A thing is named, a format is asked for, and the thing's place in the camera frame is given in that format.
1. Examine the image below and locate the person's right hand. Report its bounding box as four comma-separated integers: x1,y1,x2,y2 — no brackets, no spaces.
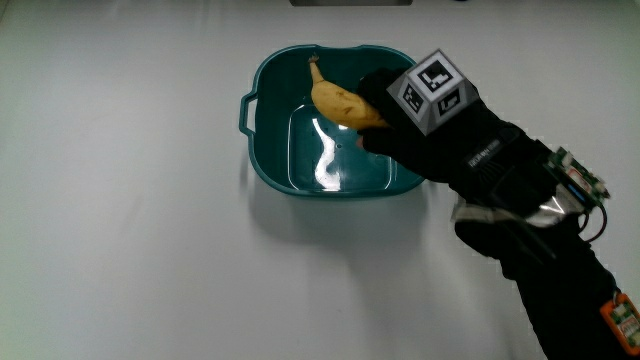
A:
355,48,560,207

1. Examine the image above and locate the yellow banana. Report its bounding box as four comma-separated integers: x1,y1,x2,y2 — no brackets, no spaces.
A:
307,53,392,132

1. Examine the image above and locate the teal plastic basin plate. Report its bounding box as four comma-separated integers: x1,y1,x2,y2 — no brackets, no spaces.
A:
238,43,427,199

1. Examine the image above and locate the person's right forearm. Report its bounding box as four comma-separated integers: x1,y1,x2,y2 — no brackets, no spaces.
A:
451,145,640,360

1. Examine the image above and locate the orange sensor module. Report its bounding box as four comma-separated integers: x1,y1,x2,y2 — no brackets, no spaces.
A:
599,292,640,357

